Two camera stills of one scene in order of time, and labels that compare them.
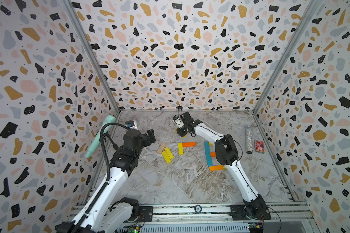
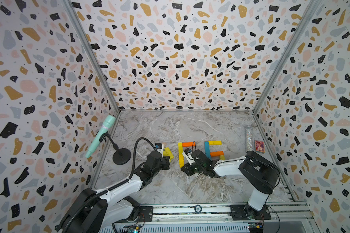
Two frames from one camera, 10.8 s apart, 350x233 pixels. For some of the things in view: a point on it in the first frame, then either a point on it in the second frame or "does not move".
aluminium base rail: (301, 212) does not move
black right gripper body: (183, 130) to (193, 169)
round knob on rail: (198, 208) does not move
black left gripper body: (146, 142) to (165, 165)
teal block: (209, 161) does not move
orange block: (189, 144) does not move
